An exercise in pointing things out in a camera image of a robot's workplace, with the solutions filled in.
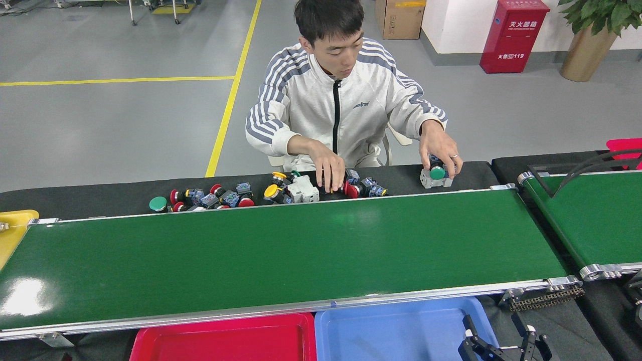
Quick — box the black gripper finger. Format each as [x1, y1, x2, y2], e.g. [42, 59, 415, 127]
[512, 313, 552, 361]
[457, 314, 500, 361]

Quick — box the blue plastic tray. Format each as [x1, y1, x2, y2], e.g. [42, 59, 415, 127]
[314, 296, 502, 361]

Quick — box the black conveyor motor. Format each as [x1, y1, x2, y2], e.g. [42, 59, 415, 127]
[624, 271, 642, 331]

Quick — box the short green conveyor belt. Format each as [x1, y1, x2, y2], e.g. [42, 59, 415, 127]
[517, 169, 642, 281]

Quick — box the long green conveyor belt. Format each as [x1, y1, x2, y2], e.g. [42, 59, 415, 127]
[0, 184, 585, 347]

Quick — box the red plastic tray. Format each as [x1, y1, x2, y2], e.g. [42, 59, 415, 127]
[129, 312, 317, 361]

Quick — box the yellow plastic tray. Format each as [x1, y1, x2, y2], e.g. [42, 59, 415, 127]
[0, 210, 40, 271]

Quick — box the person's left hand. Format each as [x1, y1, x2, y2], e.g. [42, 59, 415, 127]
[418, 119, 464, 180]

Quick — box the person's right hand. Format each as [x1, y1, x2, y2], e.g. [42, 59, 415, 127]
[306, 140, 347, 194]

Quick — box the black table cloth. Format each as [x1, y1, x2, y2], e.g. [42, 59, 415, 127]
[491, 149, 642, 361]
[0, 160, 615, 361]

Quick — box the red plastic bin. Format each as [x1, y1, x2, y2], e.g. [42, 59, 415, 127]
[606, 138, 642, 170]

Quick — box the person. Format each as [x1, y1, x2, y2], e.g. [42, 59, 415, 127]
[245, 0, 448, 172]

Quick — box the potted plant in brass pot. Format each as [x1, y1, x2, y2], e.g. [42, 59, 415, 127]
[557, 0, 642, 83]

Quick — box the red fire extinguisher box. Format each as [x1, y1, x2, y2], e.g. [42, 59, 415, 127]
[479, 0, 551, 74]

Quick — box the brown cardboard box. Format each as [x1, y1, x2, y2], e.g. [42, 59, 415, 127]
[375, 0, 427, 41]

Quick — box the white stand on wheels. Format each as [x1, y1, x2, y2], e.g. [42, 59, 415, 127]
[128, 0, 182, 26]

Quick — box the black conveyor drive chain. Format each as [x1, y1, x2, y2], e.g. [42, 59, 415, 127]
[507, 287, 586, 312]

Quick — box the black cable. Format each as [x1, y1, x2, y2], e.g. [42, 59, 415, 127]
[554, 149, 642, 196]

